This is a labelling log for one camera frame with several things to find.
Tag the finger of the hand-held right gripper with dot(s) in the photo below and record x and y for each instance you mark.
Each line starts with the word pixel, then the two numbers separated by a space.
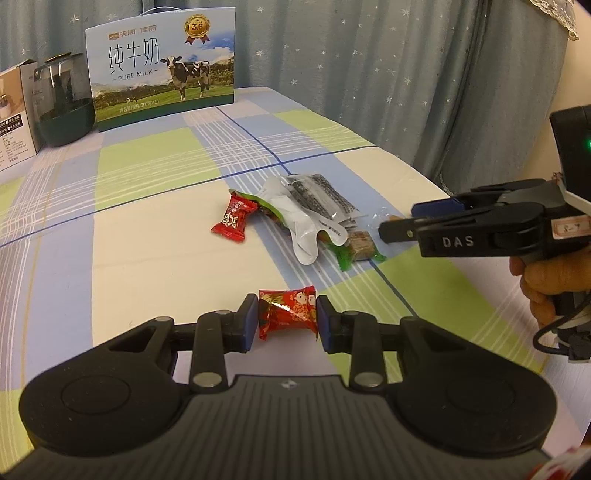
pixel 461 230
pixel 429 207

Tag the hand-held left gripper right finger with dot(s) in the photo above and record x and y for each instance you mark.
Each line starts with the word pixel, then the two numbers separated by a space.
pixel 325 325

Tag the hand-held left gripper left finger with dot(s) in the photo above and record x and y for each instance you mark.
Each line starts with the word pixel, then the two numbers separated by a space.
pixel 251 323

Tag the red figure print snack packet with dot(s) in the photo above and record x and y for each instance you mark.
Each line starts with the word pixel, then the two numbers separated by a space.
pixel 288 314

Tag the clear brown candy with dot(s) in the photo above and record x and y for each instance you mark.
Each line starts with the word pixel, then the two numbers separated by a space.
pixel 392 218

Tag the green brown candy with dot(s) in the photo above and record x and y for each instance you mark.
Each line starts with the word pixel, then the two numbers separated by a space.
pixel 360 242

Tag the small red candy packet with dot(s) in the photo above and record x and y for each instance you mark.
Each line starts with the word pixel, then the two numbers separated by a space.
pixel 233 219

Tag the white pouch packet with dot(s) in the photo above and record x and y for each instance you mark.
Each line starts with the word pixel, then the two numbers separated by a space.
pixel 295 221

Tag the clear black seaweed packet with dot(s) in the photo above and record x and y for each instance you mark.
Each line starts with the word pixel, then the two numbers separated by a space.
pixel 318 194

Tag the person's right hand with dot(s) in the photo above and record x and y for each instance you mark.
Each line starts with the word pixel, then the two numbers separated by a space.
pixel 549 277

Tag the checked tablecloth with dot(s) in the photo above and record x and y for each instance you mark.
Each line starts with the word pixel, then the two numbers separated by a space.
pixel 138 221

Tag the blue curtain with lace trim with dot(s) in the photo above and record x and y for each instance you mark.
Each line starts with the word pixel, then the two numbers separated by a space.
pixel 554 14

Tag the blue starry curtain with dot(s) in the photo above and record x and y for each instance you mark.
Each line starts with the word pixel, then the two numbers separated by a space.
pixel 346 55

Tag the red white patterned cloth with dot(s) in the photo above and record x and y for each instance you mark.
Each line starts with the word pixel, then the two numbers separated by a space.
pixel 563 468

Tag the dark green jar appliance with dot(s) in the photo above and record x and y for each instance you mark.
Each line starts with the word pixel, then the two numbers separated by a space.
pixel 64 120

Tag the milk carton gift box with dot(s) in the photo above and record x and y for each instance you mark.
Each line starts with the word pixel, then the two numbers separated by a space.
pixel 138 46

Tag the white product box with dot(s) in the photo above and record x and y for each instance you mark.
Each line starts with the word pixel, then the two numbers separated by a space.
pixel 14 138

